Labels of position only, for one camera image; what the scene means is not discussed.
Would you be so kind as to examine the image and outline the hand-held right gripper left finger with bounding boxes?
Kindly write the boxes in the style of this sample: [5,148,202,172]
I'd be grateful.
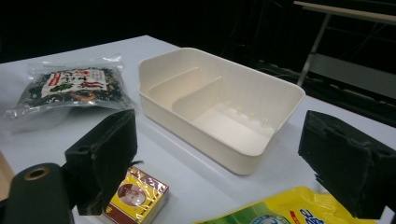
[64,108,138,217]

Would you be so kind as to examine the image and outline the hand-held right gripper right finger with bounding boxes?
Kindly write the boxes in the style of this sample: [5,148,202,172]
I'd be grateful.
[297,109,396,220]

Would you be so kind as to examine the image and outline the yellow and red seasoning box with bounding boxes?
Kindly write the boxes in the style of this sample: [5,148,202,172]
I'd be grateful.
[102,166,170,224]

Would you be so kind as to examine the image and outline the clear bag of dried seaweed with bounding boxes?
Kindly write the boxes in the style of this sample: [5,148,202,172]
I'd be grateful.
[0,55,136,133]

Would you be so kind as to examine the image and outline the yellow green seasoning bag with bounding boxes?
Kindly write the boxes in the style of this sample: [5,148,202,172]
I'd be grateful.
[192,186,379,224]

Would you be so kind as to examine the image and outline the cream plastic storage box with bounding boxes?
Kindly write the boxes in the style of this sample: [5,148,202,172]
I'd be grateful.
[137,47,306,175]

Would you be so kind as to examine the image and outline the grey table with metal legs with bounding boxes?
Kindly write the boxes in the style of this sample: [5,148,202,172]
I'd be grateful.
[292,0,396,101]

